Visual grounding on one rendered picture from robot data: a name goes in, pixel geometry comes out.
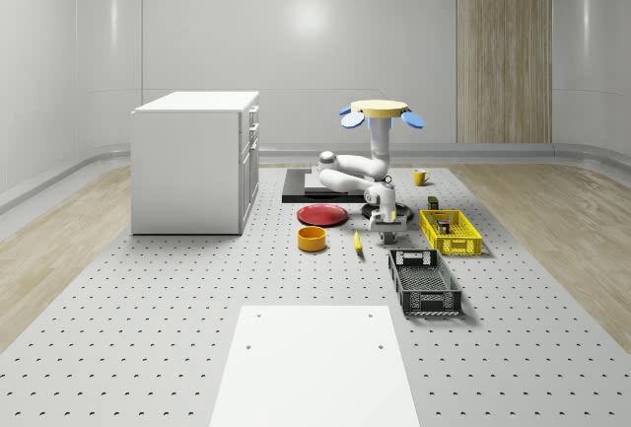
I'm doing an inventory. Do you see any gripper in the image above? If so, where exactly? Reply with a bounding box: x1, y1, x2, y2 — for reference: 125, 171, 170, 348
366, 213, 410, 247

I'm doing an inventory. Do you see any black plate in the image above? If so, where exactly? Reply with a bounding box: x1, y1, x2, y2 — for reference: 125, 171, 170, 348
360, 200, 413, 222

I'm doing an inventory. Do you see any dark grey basket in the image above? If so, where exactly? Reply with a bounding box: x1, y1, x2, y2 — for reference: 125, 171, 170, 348
386, 248, 465, 318

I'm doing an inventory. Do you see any red plate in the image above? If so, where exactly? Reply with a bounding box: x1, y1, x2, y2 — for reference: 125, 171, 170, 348
296, 203, 350, 228

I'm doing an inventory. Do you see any yellow basket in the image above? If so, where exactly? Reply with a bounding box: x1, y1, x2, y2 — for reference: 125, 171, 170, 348
418, 208, 484, 256

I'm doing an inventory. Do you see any yellow bowl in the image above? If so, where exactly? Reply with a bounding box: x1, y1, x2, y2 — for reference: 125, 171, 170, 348
296, 225, 328, 253

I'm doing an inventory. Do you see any white board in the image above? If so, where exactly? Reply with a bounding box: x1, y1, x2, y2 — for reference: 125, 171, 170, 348
208, 304, 422, 427

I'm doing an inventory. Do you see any white cabinet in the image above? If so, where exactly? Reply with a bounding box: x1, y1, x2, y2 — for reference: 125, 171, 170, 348
130, 90, 261, 237

